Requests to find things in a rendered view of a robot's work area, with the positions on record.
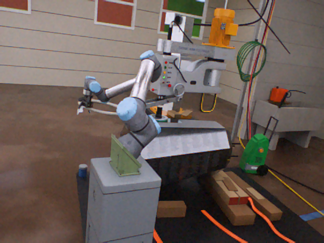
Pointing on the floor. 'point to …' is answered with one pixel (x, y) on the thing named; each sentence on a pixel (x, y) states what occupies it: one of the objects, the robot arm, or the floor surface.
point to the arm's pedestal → (121, 203)
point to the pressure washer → (256, 153)
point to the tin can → (83, 170)
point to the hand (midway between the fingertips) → (83, 114)
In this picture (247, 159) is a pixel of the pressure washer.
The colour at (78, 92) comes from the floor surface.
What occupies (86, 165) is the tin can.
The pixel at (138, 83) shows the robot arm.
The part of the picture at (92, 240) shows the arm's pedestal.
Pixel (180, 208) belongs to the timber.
